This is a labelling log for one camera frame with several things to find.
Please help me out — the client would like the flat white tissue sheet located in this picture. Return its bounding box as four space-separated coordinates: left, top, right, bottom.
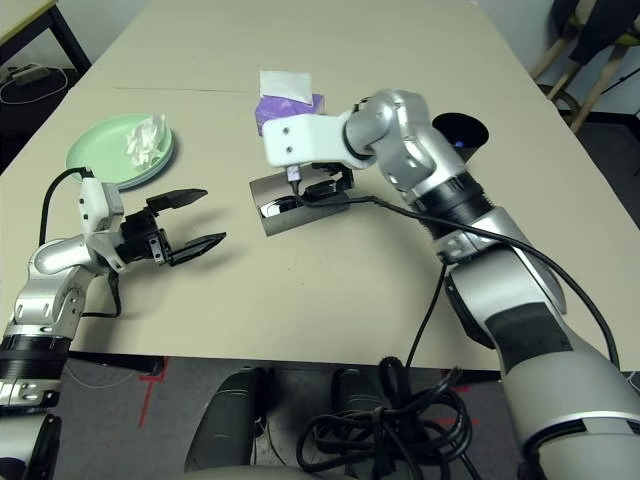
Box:
258 70 315 106

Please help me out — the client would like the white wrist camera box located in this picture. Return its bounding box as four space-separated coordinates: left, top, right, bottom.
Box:
78 177 125 274
262 112 376 169

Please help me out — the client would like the black left camera cable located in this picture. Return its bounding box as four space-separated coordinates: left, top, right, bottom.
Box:
39 167 124 319

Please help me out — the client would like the black cable bundle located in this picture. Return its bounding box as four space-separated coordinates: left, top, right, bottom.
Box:
296 355 474 480

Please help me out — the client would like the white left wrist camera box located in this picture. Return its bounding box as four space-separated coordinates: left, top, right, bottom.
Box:
78 177 125 274

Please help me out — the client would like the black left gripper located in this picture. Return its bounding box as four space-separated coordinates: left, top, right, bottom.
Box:
119 188 227 266

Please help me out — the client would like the grey robot leg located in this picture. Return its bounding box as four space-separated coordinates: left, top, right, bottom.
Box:
184 367 271 474
332 366 401 426

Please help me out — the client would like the black right camera cable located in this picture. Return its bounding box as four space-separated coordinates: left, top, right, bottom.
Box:
284 164 624 374

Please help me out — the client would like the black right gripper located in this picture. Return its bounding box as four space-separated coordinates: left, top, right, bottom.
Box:
299 162 356 201

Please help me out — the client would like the grey robot right leg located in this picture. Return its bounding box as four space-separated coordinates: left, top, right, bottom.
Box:
332 366 401 426

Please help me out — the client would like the black camera cable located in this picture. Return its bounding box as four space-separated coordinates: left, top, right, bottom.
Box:
284 164 624 374
39 167 124 319

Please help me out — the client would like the dark jacket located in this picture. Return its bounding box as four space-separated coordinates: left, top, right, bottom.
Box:
549 0 640 64

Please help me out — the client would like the thin white floor cable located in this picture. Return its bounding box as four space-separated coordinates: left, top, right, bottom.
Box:
0 67 71 104

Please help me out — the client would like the beige side table black frame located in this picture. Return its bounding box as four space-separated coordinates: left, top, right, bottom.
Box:
0 0 94 71

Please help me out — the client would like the black plastic cup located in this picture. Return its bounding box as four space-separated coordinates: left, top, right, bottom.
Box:
430 112 490 166

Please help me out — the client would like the purple tissue pack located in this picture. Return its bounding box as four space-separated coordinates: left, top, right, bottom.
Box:
253 92 326 137

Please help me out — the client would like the grey robot left leg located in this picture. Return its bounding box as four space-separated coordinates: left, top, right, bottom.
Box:
184 367 271 474

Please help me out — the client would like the wooden stool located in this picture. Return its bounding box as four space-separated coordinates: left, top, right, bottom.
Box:
529 19 640 134

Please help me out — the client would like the green plate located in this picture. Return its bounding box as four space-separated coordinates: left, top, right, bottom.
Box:
65 113 176 187

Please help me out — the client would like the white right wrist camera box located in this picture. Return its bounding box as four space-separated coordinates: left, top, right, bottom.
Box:
262 112 376 169

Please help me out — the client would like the blue plate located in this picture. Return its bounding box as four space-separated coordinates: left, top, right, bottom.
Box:
114 139 179 192

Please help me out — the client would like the grey power adapter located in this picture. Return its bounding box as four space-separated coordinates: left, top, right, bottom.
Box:
9 63 51 84

